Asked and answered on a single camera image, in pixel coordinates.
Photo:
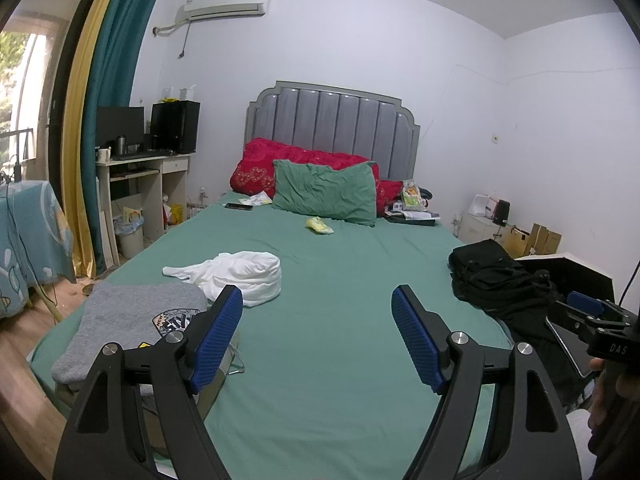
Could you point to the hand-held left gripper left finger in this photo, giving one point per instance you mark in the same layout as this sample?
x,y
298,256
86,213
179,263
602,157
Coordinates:
x,y
215,340

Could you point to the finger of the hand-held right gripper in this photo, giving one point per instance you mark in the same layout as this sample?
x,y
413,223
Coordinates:
x,y
570,314
592,304

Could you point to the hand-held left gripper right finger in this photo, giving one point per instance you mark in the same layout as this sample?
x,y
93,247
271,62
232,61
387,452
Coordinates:
x,y
415,340

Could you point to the white garment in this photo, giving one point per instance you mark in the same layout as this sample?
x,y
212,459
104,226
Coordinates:
x,y
250,275

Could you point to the grey sweatshirt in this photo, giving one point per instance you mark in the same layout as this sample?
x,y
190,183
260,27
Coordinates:
x,y
115,315

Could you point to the person's right hand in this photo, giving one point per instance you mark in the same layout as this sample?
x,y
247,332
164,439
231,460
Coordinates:
x,y
596,410

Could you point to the black box with white rim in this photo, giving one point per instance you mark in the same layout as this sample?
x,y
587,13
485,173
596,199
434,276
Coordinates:
x,y
575,272

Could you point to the khaki folded garment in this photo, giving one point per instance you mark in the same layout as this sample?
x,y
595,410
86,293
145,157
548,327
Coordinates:
x,y
214,390

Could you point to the cardboard box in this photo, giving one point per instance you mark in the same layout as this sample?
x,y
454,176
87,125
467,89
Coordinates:
x,y
538,240
554,242

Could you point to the brown paper bag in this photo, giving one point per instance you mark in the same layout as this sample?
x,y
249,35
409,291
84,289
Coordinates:
x,y
516,243

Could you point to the black backpack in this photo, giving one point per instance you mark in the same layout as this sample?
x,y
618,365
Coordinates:
x,y
490,275

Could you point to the bed with green sheet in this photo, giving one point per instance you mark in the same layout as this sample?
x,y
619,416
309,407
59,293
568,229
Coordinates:
x,y
340,285

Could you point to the white nightstand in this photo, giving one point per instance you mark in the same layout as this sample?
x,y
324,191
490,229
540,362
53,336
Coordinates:
x,y
472,232

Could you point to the pile of books and papers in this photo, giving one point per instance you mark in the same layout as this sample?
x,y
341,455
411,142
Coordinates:
x,y
415,217

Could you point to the white trash bin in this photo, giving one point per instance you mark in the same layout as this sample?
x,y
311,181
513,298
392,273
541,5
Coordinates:
x,y
130,240

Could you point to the yellow bag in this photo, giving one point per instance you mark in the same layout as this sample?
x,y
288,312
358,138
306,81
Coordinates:
x,y
176,213

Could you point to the black phone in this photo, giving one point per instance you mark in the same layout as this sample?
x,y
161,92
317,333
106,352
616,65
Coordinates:
x,y
239,206

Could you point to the green snack bag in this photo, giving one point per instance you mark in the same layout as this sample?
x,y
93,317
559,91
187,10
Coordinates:
x,y
413,196

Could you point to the white papers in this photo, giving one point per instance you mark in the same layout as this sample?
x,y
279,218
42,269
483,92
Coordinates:
x,y
256,199

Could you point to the yellow packet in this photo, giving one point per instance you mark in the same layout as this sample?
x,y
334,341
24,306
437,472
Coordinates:
x,y
319,225

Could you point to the white computer desk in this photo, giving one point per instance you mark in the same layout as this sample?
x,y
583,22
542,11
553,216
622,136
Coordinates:
x,y
150,185

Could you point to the green pillow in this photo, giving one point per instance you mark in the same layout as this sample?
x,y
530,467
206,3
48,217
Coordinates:
x,y
325,190

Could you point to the red patterned pillow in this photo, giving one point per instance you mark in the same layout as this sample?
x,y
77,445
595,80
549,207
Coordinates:
x,y
260,165

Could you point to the black keyboard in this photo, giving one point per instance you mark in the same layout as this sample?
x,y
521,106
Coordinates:
x,y
142,154

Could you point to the blue patterned bedding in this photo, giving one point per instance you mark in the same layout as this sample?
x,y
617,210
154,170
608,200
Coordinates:
x,y
30,240

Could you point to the steel tumbler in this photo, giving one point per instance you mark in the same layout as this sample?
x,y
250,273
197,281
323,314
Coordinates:
x,y
122,146

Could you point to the white cup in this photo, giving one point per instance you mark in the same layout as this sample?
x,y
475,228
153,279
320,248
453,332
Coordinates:
x,y
104,155

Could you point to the black computer tower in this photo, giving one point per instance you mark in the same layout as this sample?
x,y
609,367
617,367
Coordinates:
x,y
175,127

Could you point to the black monitor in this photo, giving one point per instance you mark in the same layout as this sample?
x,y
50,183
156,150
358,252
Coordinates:
x,y
120,127

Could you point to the grey padded headboard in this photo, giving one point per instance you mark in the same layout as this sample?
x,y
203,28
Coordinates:
x,y
330,120

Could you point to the black metal railing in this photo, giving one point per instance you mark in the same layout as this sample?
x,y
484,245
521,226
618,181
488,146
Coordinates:
x,y
20,155

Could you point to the teal curtain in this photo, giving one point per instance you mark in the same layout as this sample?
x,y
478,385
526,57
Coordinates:
x,y
115,85

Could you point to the air conditioner pipe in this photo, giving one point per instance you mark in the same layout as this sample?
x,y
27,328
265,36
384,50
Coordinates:
x,y
167,29

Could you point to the white air conditioner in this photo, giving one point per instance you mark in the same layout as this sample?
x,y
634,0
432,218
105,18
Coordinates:
x,y
225,2

